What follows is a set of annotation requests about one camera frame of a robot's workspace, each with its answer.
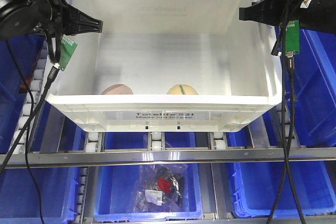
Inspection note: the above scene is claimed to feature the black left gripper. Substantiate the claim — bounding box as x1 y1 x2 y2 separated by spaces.
34 0 103 38

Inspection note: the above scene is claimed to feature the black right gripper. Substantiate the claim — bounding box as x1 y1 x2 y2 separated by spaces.
238 0 301 27

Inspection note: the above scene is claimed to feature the white plastic tote box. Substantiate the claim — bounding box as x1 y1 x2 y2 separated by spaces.
46 0 282 132

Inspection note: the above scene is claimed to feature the yellow egg plush green stripe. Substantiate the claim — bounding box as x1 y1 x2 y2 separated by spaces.
167 84 198 95

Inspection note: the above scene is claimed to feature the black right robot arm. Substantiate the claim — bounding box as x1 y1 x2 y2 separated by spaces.
239 0 335 34

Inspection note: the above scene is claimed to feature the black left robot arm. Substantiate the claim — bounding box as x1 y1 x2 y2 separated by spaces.
1 0 103 40

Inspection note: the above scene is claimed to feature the blue bin with bagged items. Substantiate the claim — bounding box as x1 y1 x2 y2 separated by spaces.
93 132 203 222

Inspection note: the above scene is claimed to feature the left green circuit board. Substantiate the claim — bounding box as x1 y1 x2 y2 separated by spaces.
58 35 78 71

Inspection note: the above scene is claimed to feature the green circuit board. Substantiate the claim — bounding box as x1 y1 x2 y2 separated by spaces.
58 35 78 71
285 20 300 55

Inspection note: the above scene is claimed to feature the right green circuit board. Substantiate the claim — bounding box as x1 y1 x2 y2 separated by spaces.
285 20 300 55

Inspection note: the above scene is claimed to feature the left white roller track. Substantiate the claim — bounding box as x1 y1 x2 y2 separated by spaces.
12 44 49 154

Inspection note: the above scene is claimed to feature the blue bin lower left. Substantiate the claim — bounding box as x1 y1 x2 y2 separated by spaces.
1 103 83 223

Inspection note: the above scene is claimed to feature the blue bin lower right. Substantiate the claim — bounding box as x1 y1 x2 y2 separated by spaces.
225 119 336 219

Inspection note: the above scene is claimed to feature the clear bag of parts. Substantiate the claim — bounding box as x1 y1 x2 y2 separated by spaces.
131 164 188 212

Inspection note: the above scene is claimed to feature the left black cable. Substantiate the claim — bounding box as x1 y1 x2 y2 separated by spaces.
0 32 62 224

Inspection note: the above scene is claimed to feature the metal shelf front rail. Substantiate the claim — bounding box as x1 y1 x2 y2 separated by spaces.
0 147 336 169

